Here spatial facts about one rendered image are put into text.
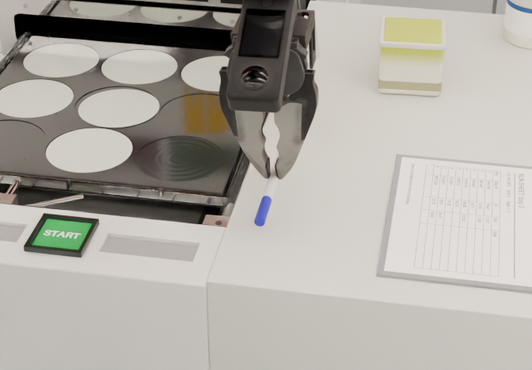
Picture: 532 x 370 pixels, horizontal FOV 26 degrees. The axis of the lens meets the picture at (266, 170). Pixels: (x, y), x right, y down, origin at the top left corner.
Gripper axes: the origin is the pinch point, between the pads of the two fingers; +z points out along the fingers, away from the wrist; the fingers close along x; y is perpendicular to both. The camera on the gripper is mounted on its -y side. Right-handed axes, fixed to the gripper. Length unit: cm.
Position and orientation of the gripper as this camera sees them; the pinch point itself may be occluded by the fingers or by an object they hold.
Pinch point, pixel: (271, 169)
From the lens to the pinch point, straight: 111.8
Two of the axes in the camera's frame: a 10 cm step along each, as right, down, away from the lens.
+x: -9.8, -0.5, 1.8
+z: 0.5, 8.6, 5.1
